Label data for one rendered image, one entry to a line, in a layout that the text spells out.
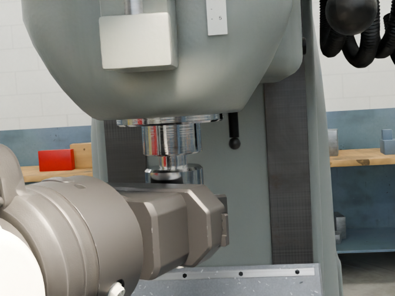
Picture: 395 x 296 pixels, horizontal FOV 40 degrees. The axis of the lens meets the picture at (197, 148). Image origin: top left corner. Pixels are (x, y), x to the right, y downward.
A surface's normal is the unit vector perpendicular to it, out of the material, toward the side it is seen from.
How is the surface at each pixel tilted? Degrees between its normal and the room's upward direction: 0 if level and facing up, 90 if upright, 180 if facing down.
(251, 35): 108
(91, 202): 44
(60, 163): 90
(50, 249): 74
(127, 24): 90
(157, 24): 90
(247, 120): 90
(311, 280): 63
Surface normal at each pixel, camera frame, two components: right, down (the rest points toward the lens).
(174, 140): 0.17, 0.07
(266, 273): -0.10, -0.38
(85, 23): -0.18, 0.12
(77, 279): 0.88, 0.04
